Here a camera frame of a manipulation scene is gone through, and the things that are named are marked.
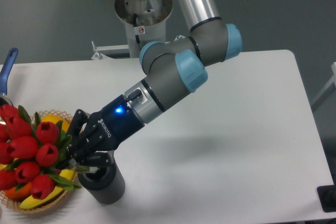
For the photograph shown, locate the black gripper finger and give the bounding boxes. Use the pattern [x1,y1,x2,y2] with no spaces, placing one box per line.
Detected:
[69,152,110,173]
[56,109,90,169]

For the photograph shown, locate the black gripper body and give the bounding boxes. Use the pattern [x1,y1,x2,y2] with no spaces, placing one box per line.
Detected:
[79,94,144,155]

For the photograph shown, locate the red tulip bouquet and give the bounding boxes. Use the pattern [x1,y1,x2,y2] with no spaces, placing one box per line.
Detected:
[1,104,80,200]

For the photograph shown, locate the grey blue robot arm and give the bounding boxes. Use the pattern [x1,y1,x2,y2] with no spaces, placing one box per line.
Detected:
[56,0,243,169]

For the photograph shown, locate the dark grey ribbed vase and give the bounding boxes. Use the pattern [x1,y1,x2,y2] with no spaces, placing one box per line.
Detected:
[78,152,125,205]

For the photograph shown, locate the yellow lemon squash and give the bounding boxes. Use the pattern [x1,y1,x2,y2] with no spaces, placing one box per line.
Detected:
[41,114,70,132]

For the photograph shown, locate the yellow banana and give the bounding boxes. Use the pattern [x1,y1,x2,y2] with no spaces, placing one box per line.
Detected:
[19,169,76,210]

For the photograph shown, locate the orange fruit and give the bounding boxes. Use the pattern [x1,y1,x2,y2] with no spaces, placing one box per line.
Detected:
[4,183,32,200]

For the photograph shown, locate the woven wicker basket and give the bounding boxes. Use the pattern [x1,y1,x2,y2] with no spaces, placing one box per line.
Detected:
[1,110,77,213]

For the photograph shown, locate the black device at edge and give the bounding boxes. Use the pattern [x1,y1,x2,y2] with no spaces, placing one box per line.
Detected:
[317,185,335,212]

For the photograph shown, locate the blue handled saucepan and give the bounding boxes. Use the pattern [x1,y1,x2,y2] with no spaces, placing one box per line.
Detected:
[0,48,19,125]

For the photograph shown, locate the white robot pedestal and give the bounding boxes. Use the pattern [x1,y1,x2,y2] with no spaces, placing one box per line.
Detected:
[90,0,188,61]

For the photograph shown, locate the white frame at right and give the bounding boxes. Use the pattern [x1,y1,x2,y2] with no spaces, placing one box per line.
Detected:
[311,62,335,112]

